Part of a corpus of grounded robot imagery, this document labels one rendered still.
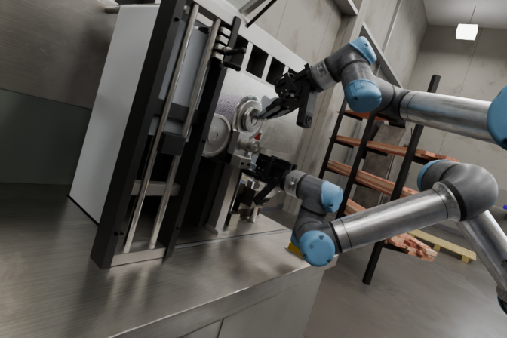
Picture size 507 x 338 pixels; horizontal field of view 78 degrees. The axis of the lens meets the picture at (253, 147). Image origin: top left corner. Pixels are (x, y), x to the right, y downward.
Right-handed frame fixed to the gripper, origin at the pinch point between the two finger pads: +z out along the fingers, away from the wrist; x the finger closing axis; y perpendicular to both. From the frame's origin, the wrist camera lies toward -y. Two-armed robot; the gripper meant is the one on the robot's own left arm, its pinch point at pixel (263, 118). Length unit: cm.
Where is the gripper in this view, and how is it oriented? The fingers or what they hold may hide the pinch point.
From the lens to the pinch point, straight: 95.6
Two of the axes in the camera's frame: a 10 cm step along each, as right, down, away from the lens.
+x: -6.0, -1.3, -7.9
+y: -2.5, -9.0, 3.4
